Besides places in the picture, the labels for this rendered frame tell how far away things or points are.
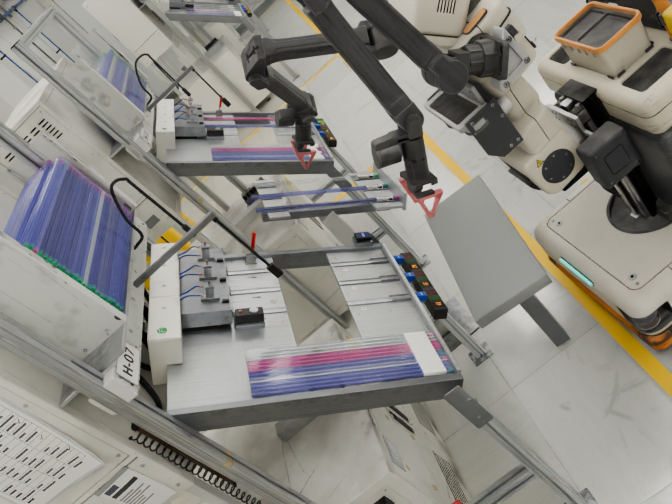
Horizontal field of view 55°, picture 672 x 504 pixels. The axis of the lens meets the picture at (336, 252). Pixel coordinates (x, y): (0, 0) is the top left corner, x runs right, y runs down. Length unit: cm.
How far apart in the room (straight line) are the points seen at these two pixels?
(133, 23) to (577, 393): 497
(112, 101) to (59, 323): 145
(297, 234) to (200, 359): 138
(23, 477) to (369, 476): 84
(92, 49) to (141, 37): 290
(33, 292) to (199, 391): 44
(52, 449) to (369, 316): 86
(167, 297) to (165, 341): 18
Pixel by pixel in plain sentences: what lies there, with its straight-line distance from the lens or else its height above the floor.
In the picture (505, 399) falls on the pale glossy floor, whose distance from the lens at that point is 250.
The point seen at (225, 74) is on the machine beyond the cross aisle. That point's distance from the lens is 632.
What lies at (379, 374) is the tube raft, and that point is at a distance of 162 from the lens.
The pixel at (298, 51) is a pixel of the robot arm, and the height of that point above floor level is 139.
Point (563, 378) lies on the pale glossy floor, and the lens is 243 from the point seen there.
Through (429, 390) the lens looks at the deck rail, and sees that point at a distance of 163.
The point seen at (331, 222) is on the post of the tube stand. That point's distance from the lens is 235.
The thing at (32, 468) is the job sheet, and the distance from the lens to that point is 163.
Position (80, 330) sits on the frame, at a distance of 151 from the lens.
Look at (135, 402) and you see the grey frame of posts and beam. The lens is 146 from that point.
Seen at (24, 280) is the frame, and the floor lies 161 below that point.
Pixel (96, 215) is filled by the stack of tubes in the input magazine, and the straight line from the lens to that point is 179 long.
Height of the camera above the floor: 191
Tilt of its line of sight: 31 degrees down
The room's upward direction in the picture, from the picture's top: 47 degrees counter-clockwise
